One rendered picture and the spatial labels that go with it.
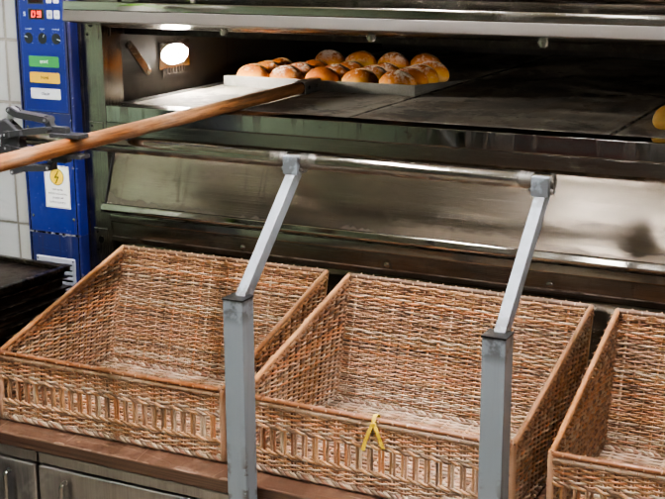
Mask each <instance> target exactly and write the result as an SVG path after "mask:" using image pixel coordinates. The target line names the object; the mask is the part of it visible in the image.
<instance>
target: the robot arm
mask: <svg viewBox="0 0 665 499"><path fill-rule="evenodd" d="M6 112H7V113H8V114H7V117H6V118H4V119H2V120H0V154H1V153H5V152H9V151H14V150H21V149H25V148H29V147H30V146H28V145H27V143H26V136H30V135H40V134H49V137H50V138H60V139H74V140H81V139H85V138H89V134H88V133H73V132H70V128H69V127H65V126H57V125H56V124H55V122H54V120H55V117H54V116H52V115H46V114H41V113H36V112H31V111H26V110H23V109H21V108H20V107H18V106H11V107H7V108H6ZM13 119H23V120H28V121H33V122H38V123H43V124H45V125H46V126H45V127H36V128H26V129H23V128H22V127H21V126H20V125H19V124H17V123H16V122H15V121H14V120H13ZM88 157H90V153H85V152H75V153H71V154H67V155H64V156H60V157H56V158H52V159H48V160H45V161H47V163H33V164H29V165H25V166H21V167H17V168H14V169H10V174H11V175H14V174H18V173H22V172H27V171H51V170H55V169H57V163H58V162H60V163H69V162H72V160H73V159H84V158H88Z"/></svg>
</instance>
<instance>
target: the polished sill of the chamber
mask: <svg viewBox="0 0 665 499"><path fill-rule="evenodd" d="M189 108H193V107H180V106H165V105H150V104H136V103H116V104H111V105H107V106H106V118H107V122H111V123H125V124H127V123H131V122H136V121H140V120H144V119H148V118H152V117H156V116H160V115H165V114H169V113H173V112H177V111H181V110H185V109H189ZM177 128H190V129H204V130H217V131H230V132H244V133H257V134H269V135H283V136H296V137H309V138H322V139H336V140H349V141H362V142H375V143H388V144H401V145H415V146H428V147H441V148H455V149H468V150H493V151H506V152H519V153H533V154H546V155H559V156H573V157H585V158H598V159H612V160H625V161H638V162H652V163H665V139H658V138H643V137H628V136H613V135H598V134H583V133H568V132H553V131H539V130H524V129H509V128H494V127H479V126H464V125H449V124H434V123H419V122H404V121H389V120H374V119H359V118H344V117H330V116H315V115H300V114H285V113H270V112H255V111H241V110H237V111H233V112H230V113H227V114H223V115H219V116H215V117H211V118H207V119H204V120H200V121H196V122H192V123H188V124H184V125H181V126H177Z"/></svg>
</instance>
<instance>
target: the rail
mask: <svg viewBox="0 0 665 499"><path fill-rule="evenodd" d="M63 9H64V10H85V11H121V12H156V13H192V14H227V15H262V16H298V17H334V18H369V19H405V20H440V21H475V22H511V23H546V24H582V25H618V26H652V27H665V15H635V14H594V13H552V12H512V11H470V10H429V9H388V8H346V7H305V6H263V5H223V4H181V3H140V2H98V1H63Z"/></svg>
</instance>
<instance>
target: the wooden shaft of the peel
mask: <svg viewBox="0 0 665 499"><path fill-rule="evenodd" d="M304 90H305V87H304V84H303V83H301V82H296V83H292V84H288V85H283V86H279V87H275V88H271V89H267V90H263V91H259V92H255V93H250V94H246V95H242V96H239V97H235V98H231V99H227V100H222V101H218V102H214V103H210V104H206V105H202V106H198V107H193V108H189V109H185V110H181V111H177V112H173V113H169V114H165V115H160V116H156V117H152V118H148V119H144V120H140V121H136V122H131V123H127V124H124V125H120V126H116V127H112V128H108V129H104V130H99V131H95V132H91V133H88V134H89V138H85V139H81V140H74V139H62V140H58V141H54V142H50V143H46V144H41V145H37V146H33V147H29V148H25V149H21V150H14V151H9V152H5V153H1V154H0V172H2V171H6V170H10V169H14V168H17V167H21V166H25V165H29V164H33V163H37V162H40V161H44V160H48V159H52V158H56V157H60V156H64V155H67V154H71V153H75V152H79V151H83V150H89V149H93V148H97V147H100V146H104V145H108V144H111V143H115V142H119V141H123V140H127V139H131V138H134V137H138V136H142V135H146V134H150V133H154V132H157V131H161V130H165V129H169V128H173V127H177V126H181V125H184V124H188V123H192V122H196V121H200V120H204V119H207V118H211V117H215V116H219V115H223V114H227V113H230V112H233V111H237V110H241V109H245V108H249V107H252V106H256V105H260V104H264V103H268V102H272V101H275V100H279V99H283V98H287V97H291V96H295V95H299V94H302V93H303V92H304Z"/></svg>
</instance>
